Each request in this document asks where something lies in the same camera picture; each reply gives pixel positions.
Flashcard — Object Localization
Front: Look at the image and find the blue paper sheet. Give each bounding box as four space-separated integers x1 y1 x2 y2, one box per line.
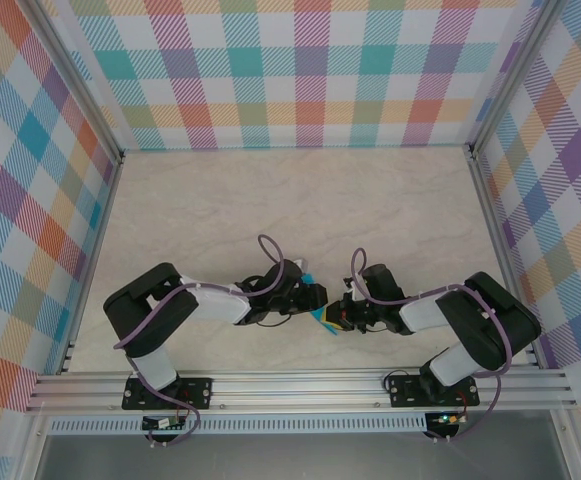
301 271 342 336

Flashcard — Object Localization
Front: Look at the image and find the small black circuit board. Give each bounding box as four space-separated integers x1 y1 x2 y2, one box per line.
142 417 186 432

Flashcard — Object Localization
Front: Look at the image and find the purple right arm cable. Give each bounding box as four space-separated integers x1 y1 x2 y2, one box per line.
351 247 516 444

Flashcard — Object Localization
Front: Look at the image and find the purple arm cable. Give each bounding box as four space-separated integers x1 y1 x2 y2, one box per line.
351 247 516 444
112 234 286 448

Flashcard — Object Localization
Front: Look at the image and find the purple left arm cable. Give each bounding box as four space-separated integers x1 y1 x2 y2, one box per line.
112 234 286 448

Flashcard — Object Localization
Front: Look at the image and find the aluminium mounting rail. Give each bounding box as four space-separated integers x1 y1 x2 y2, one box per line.
24 368 579 414

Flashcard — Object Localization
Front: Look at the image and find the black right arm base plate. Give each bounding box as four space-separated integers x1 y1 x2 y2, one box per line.
387 373 481 409

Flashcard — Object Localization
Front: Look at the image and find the perforated grey cable duct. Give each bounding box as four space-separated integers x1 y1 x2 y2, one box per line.
47 417 429 435

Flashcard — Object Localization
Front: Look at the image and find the red black wire pair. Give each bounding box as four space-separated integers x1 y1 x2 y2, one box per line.
452 389 472 421
175 387 197 425

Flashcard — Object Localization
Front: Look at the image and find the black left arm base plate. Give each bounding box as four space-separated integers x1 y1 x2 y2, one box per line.
121 376 214 410

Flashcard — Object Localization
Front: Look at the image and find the aluminium side rail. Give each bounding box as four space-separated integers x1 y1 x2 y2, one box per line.
467 147 542 371
57 152 127 376

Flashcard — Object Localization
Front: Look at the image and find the aluminium frame post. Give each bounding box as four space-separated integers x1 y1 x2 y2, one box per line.
462 0 569 156
28 0 126 164

